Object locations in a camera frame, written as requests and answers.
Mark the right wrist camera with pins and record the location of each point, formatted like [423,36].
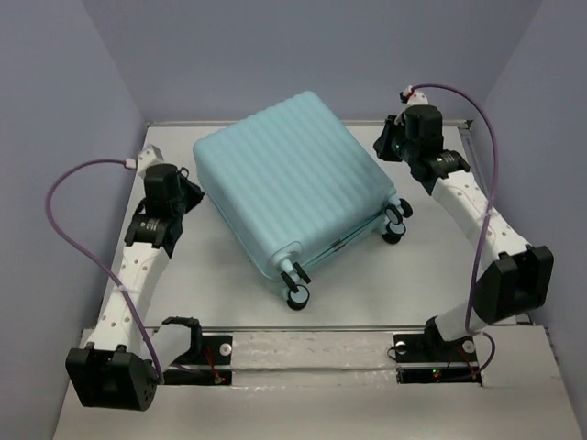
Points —
[410,96]

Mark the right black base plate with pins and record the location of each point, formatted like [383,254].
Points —
[418,363]

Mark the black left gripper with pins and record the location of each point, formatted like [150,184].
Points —
[194,190]

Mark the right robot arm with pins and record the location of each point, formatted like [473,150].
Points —
[512,276]

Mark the metal rail on table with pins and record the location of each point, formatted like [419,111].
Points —
[315,328]

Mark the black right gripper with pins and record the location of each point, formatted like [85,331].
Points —
[382,143]

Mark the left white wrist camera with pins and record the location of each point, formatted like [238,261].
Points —
[149,156]

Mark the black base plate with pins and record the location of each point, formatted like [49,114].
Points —
[211,366]
[418,363]

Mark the light blue suitcase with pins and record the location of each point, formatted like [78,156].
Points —
[294,187]

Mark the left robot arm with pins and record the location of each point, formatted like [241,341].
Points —
[121,365]

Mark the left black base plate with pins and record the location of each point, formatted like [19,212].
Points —
[211,366]

